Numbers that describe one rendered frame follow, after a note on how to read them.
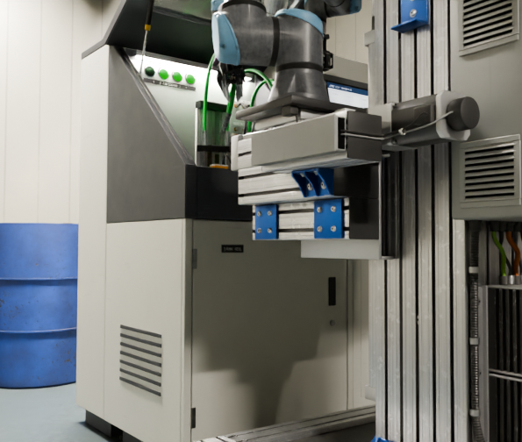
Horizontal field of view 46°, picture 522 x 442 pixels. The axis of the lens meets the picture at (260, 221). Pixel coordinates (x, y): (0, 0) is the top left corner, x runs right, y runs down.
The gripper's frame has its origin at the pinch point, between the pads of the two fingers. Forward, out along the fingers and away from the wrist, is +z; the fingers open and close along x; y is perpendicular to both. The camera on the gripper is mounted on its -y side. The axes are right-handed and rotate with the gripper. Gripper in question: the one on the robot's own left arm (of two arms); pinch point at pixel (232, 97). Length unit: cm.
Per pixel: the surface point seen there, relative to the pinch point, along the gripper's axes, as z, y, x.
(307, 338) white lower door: 62, 59, 7
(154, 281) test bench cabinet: 35, 43, -38
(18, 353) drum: 135, -26, -116
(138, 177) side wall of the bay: 17.3, 10.4, -36.9
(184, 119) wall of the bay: 24.5, -30.5, -15.8
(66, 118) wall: 103, -181, -82
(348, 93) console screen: 34, -41, 57
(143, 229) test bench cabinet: 27, 25, -39
